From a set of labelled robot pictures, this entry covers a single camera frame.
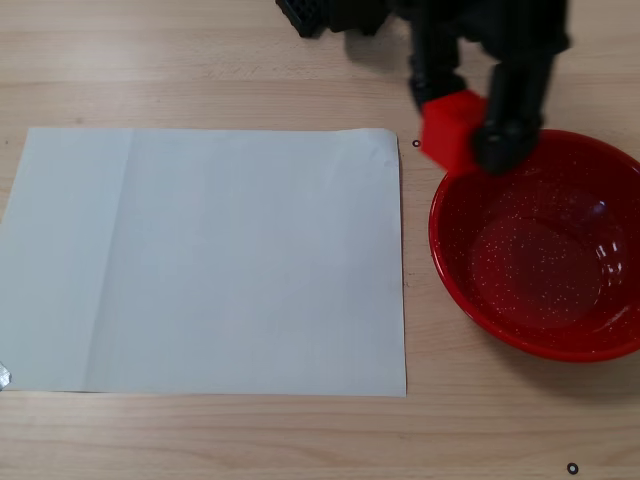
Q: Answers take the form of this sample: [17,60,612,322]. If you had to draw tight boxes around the red cube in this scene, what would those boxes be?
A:
[418,89,489,175]

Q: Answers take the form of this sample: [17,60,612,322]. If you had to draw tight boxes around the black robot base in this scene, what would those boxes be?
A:
[274,0,396,40]

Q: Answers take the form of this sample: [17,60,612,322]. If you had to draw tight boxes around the white paper sheet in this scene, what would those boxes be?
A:
[0,127,407,399]

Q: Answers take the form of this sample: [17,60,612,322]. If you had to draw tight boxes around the red speckled bowl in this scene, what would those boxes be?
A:
[428,128,640,364]

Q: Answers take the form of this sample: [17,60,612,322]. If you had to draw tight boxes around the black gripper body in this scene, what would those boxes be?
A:
[408,0,572,65]

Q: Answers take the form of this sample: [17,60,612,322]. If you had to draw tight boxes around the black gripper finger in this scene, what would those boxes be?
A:
[471,53,555,175]
[407,29,471,111]

